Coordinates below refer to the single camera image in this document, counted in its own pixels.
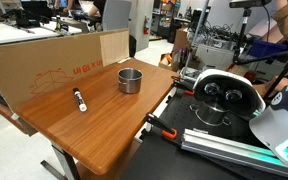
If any black white marker pen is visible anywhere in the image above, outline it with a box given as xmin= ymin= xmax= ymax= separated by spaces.
xmin=72 ymin=87 xmax=88 ymax=113

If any small silver pot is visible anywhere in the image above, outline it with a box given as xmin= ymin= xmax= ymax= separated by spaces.
xmin=117 ymin=67 xmax=144 ymax=95

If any black orange bar clamp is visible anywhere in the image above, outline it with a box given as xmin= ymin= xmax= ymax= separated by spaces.
xmin=143 ymin=112 xmax=182 ymax=145
xmin=170 ymin=75 xmax=196 ymax=97

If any black optical breadboard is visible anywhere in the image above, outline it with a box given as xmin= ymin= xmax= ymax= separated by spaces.
xmin=118 ymin=88 xmax=288 ymax=180

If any brown cardboard box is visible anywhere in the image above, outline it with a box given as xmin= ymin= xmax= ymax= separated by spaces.
xmin=173 ymin=27 xmax=192 ymax=51

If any white equipment crate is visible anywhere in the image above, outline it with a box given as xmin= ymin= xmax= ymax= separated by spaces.
xmin=195 ymin=43 xmax=238 ymax=71

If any silver slanted pole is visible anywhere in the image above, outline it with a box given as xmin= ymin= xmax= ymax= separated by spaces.
xmin=179 ymin=0 xmax=212 ymax=81

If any white VR headset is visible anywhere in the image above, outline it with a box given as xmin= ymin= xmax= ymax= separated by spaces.
xmin=193 ymin=68 xmax=267 ymax=122

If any brown cardboard panel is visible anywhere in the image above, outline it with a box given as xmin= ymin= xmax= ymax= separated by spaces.
xmin=0 ymin=28 xmax=131 ymax=114

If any blue plastic bin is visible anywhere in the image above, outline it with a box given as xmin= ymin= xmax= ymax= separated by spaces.
xmin=248 ymin=39 xmax=288 ymax=58

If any white work table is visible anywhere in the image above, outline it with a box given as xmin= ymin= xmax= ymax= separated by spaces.
xmin=0 ymin=20 xmax=83 ymax=48

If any steel pot with wire handles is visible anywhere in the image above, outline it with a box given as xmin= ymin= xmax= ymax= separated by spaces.
xmin=189 ymin=101 xmax=232 ymax=128

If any aluminium extrusion rail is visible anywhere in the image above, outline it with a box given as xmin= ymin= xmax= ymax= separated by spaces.
xmin=180 ymin=128 xmax=288 ymax=179

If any grey table leg frame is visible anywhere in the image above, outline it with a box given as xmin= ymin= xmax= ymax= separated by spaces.
xmin=39 ymin=141 xmax=82 ymax=180

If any black camera tripod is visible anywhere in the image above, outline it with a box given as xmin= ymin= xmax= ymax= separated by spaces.
xmin=232 ymin=8 xmax=288 ymax=101

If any black stereo camera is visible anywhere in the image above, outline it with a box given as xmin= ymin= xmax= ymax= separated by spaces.
xmin=229 ymin=0 xmax=272 ymax=9

